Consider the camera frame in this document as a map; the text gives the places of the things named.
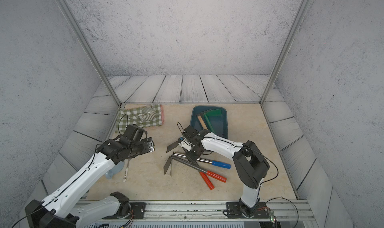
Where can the green red handle hoe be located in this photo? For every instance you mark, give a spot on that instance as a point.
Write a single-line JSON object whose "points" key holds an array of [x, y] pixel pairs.
{"points": [[214, 120]]}

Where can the metal spoon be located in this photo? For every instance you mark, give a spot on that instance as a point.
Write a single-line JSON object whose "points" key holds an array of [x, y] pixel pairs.
{"points": [[126, 171]]}

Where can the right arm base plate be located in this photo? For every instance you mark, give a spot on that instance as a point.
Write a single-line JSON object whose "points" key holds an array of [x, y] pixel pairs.
{"points": [[238, 210]]}

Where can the teal plastic storage box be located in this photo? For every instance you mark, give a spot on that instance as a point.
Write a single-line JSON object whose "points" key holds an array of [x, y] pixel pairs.
{"points": [[196, 124]]}

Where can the aluminium frame post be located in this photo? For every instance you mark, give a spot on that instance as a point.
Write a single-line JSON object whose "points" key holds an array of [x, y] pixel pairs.
{"points": [[286, 47], [70, 18]]}

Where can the right aluminium frame post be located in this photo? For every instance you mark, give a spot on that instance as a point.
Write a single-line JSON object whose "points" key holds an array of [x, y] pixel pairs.
{"points": [[286, 47]]}

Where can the light blue plastic cup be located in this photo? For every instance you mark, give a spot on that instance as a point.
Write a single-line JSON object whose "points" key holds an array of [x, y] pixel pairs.
{"points": [[116, 169]]}

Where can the aluminium front rail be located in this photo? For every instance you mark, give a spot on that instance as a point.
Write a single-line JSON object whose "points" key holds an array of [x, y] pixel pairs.
{"points": [[284, 213]]}

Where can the red handle hoe lower blade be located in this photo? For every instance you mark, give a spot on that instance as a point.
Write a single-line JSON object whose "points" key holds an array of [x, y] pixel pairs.
{"points": [[187, 163]]}

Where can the left aluminium frame post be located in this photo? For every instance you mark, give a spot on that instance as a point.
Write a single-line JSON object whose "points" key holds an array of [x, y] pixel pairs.
{"points": [[70, 18]]}

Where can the pink tray under cloth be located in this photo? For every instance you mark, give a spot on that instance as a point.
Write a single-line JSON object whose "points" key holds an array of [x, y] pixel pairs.
{"points": [[162, 115]]}

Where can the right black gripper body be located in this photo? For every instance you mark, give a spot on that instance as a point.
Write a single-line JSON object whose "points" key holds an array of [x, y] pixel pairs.
{"points": [[192, 154]]}

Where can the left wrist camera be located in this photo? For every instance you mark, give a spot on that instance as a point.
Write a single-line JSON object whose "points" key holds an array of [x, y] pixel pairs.
{"points": [[150, 145]]}

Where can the striped ceramic cup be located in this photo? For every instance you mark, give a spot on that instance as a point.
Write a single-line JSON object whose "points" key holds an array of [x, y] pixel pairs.
{"points": [[147, 114]]}

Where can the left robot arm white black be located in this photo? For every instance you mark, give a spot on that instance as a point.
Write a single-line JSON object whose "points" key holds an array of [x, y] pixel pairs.
{"points": [[58, 210]]}

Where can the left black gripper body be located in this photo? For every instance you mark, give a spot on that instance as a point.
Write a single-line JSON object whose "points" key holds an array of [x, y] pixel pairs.
{"points": [[139, 149]]}

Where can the green white checkered cloth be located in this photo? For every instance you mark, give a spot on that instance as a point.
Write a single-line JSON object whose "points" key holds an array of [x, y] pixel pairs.
{"points": [[129, 117]]}

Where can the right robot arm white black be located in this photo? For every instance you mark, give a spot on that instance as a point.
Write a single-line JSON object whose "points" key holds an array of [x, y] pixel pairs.
{"points": [[251, 166]]}

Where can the red handle hoe blade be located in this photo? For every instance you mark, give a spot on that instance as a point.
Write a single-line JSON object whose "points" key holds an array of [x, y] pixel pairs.
{"points": [[196, 167], [187, 163]]}

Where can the blue handle metal hoe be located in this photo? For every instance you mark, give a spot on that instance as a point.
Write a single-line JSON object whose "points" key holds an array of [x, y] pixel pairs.
{"points": [[213, 163]]}

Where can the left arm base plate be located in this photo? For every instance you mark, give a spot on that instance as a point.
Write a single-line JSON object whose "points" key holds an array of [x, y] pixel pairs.
{"points": [[138, 210]]}

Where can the red handle hoe upper blade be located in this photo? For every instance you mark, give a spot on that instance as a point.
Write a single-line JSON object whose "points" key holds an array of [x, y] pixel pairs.
{"points": [[196, 167]]}

